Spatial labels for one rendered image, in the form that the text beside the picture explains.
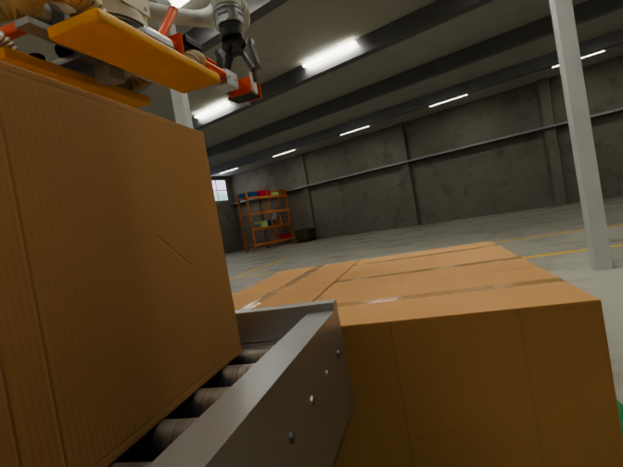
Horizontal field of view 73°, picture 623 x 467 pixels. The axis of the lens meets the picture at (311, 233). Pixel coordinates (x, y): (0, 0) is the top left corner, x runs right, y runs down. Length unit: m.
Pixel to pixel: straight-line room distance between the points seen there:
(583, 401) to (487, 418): 0.16
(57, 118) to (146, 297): 0.22
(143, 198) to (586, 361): 0.77
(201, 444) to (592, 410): 0.72
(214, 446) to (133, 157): 0.37
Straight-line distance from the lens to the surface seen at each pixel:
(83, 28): 0.76
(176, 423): 0.57
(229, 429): 0.40
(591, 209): 4.02
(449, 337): 0.85
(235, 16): 1.51
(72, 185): 0.50
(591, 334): 0.89
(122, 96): 1.03
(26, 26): 0.85
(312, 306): 0.78
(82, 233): 0.50
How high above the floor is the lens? 0.76
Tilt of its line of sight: 1 degrees down
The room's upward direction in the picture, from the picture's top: 10 degrees counter-clockwise
